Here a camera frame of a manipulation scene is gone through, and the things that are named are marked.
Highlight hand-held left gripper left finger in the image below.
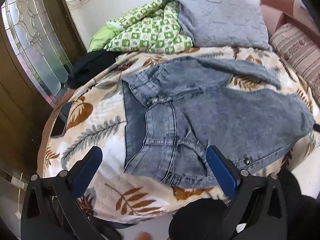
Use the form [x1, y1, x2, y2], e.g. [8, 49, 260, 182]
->
[20, 146, 110, 240]

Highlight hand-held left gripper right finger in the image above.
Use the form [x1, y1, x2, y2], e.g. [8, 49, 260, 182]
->
[205, 145, 288, 240]

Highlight blue denim pants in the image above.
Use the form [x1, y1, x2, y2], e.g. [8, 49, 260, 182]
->
[121, 56, 316, 189]

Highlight person's dark pants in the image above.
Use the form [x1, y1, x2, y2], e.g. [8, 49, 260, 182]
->
[169, 169, 320, 240]

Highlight leaf print blanket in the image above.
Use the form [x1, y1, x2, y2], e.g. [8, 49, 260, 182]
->
[37, 45, 320, 224]

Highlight black cloth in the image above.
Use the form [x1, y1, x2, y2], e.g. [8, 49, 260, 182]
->
[67, 49, 120, 90]

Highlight striped beige pillow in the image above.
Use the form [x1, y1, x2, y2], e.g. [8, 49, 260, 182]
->
[269, 23, 320, 98]

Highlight wooden door with glass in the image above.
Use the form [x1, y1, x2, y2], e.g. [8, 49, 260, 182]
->
[0, 0, 87, 180]

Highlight green checkered quilt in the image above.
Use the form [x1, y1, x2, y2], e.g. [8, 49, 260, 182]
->
[87, 0, 194, 54]

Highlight grey quilted blanket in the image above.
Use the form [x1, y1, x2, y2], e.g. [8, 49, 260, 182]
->
[161, 0, 273, 52]

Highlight reddish brown headboard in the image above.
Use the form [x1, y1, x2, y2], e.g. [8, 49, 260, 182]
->
[260, 0, 315, 40]

